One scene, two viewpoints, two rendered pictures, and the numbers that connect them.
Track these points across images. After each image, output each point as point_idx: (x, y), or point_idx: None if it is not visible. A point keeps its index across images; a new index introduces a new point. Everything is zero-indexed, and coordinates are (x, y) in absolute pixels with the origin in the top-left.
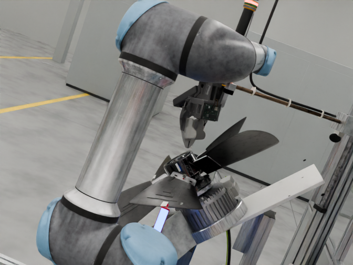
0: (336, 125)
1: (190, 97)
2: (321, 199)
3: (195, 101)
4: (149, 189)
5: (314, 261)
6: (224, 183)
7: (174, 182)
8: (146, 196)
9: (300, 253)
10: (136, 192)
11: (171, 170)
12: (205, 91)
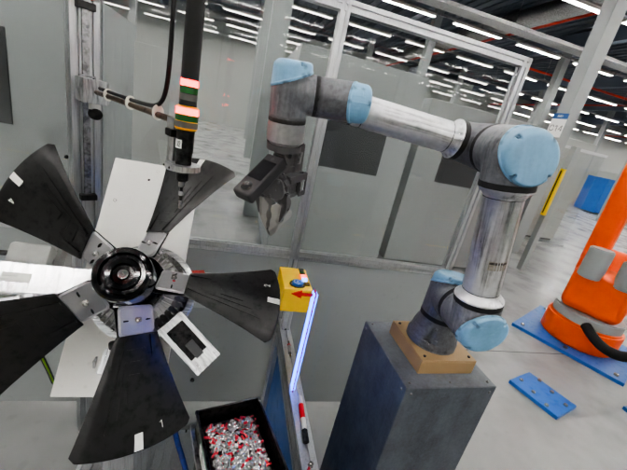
0: (95, 98)
1: (291, 178)
2: (78, 187)
3: (298, 179)
4: (234, 316)
5: None
6: (48, 255)
7: (205, 288)
8: (257, 320)
9: None
10: (125, 368)
11: (148, 290)
12: (297, 161)
